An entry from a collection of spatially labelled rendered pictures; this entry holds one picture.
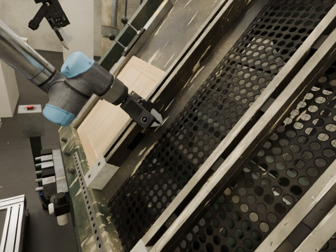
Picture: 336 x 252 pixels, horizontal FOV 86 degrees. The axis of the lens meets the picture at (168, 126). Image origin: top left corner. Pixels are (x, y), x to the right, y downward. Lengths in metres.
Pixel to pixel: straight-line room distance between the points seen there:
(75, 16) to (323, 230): 4.61
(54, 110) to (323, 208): 0.61
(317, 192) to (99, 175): 0.67
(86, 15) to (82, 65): 4.17
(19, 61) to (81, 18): 4.07
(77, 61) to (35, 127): 0.98
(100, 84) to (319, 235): 0.54
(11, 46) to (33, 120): 0.84
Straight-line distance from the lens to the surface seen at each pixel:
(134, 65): 1.07
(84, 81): 0.51
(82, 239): 0.80
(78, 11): 4.64
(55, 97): 0.54
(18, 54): 0.61
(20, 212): 1.73
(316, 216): 0.45
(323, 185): 0.42
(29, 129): 1.44
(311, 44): 0.57
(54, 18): 1.03
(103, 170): 0.77
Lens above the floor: 1.51
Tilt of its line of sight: 27 degrees down
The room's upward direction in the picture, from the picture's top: 12 degrees clockwise
